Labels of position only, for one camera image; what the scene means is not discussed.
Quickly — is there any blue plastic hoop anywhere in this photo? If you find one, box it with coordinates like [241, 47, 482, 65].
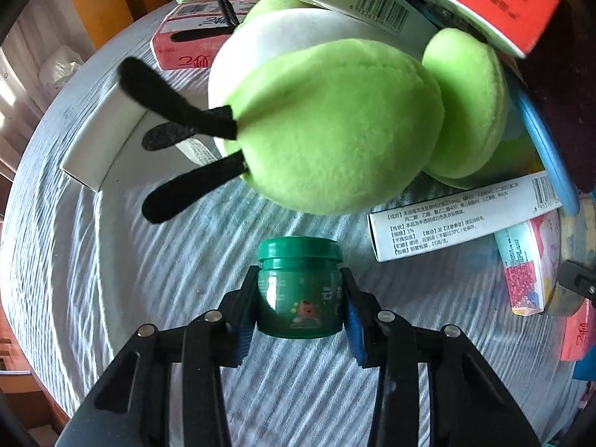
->
[505, 70, 580, 217]

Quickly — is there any pink packet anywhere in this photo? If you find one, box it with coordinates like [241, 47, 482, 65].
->
[561, 302, 596, 361]

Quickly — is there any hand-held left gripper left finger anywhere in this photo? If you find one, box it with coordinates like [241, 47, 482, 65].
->
[56, 265, 261, 447]

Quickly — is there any light window curtain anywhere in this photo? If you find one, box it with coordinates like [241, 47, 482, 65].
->
[0, 9, 94, 182]

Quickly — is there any wooden headboard frame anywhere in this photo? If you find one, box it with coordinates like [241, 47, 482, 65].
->
[63, 0, 133, 50]

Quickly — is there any bright green plush toy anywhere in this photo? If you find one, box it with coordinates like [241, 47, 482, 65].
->
[118, 0, 545, 224]

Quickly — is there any pink and white box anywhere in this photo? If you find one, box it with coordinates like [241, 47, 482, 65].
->
[150, 2, 247, 70]

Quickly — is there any pink patterned tissue pack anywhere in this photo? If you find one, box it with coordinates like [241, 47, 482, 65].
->
[494, 216, 562, 317]

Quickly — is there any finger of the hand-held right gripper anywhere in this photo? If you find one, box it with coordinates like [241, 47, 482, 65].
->
[559, 261, 596, 296]

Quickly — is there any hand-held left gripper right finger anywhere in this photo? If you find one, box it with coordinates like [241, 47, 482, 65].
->
[339, 266, 543, 447]

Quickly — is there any dark green jar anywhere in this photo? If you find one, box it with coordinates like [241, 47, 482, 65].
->
[257, 237, 348, 338]

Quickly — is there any open white cardboard box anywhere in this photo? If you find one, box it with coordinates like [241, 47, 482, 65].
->
[60, 86, 224, 191]

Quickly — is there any white medicine box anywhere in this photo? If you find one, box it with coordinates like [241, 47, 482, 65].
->
[368, 171, 566, 262]

